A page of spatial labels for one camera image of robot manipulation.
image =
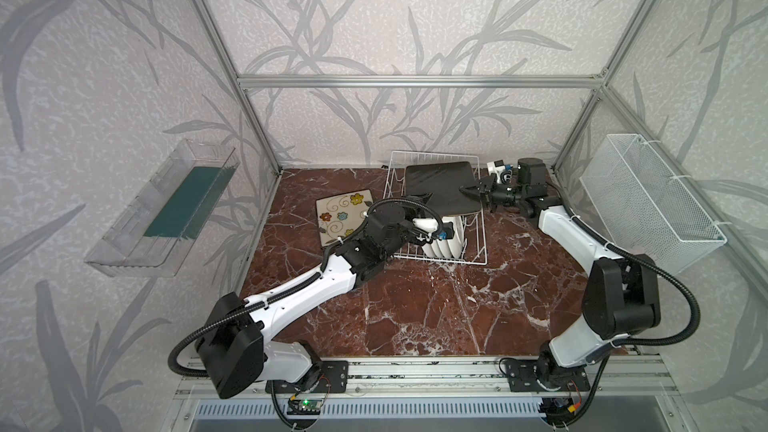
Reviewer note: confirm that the pink object in basket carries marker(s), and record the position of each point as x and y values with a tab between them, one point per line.
639	259

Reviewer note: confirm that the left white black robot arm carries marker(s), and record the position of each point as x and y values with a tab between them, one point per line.
237	346

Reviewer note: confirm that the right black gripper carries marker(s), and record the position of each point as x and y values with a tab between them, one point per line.
491	192

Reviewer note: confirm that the aluminium front rail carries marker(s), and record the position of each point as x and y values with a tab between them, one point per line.
479	376

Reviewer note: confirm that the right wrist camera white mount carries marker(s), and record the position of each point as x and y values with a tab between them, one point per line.
501	173

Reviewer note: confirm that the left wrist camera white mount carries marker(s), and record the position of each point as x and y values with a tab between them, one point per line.
436	230

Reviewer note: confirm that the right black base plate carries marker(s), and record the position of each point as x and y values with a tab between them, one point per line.
542	375

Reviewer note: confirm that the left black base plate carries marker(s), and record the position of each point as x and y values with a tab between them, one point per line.
330	376

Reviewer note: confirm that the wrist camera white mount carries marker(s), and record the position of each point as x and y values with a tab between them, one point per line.
436	230
501	173

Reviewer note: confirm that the white wire dish rack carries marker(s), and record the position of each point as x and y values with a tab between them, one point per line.
475	251

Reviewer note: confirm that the aluminium frame crossbar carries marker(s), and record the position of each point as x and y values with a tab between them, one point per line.
248	82

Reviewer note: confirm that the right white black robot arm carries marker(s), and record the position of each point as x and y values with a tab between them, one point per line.
620	299

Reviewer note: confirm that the clear plastic wall shelf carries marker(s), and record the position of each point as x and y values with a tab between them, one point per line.
155	233

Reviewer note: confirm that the white round plate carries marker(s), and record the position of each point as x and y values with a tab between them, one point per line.
448	229
428	250
457	242
441	249

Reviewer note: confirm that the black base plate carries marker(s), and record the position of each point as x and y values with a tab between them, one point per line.
330	376
542	375

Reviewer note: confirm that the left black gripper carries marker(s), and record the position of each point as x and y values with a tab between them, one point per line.
417	230

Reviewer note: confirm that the green led circuit board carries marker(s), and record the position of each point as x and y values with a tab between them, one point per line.
305	406

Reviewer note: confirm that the white mesh wall basket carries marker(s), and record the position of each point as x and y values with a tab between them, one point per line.
645	206

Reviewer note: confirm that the floral square plate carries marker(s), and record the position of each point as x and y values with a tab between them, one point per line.
327	243
340	215

